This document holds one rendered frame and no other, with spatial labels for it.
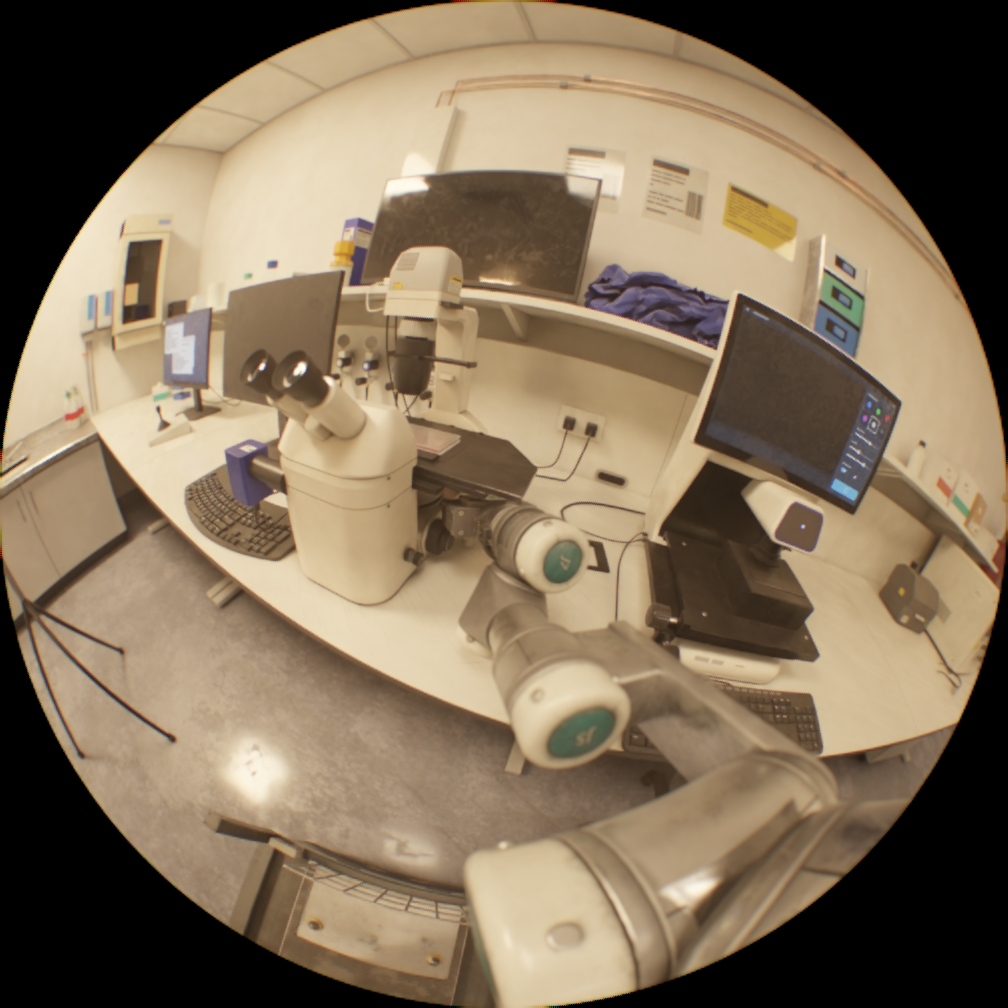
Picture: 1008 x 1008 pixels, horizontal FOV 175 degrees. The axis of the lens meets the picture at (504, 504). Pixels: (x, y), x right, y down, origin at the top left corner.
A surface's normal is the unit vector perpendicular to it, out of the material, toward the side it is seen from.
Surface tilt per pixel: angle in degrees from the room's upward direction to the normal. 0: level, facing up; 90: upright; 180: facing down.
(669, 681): 92
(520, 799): 0
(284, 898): 0
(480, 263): 86
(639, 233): 90
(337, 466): 50
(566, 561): 69
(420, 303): 90
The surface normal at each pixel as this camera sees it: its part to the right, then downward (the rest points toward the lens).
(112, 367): 0.94, 0.29
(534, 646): -0.34, -0.92
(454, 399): -0.32, 0.63
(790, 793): 0.08, -0.97
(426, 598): 0.18, -0.85
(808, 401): -0.29, 0.47
